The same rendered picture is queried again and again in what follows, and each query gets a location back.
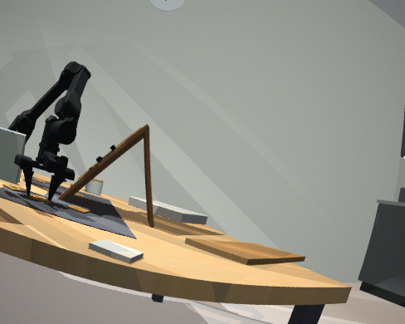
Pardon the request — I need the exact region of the brown flat wooden board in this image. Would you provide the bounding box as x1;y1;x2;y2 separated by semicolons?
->
185;238;305;265

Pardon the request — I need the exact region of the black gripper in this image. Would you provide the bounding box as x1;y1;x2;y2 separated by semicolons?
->
14;139;75;201

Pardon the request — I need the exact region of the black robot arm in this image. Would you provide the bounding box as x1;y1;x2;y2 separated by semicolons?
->
8;61;91;175

